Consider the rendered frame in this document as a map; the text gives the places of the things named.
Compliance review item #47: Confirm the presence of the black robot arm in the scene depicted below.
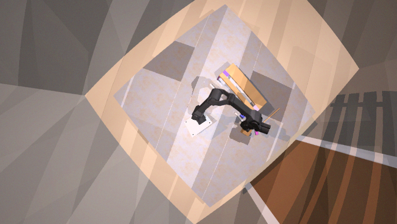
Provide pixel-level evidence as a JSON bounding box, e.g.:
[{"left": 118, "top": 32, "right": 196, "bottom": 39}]
[{"left": 191, "top": 88, "right": 271, "bottom": 134}]

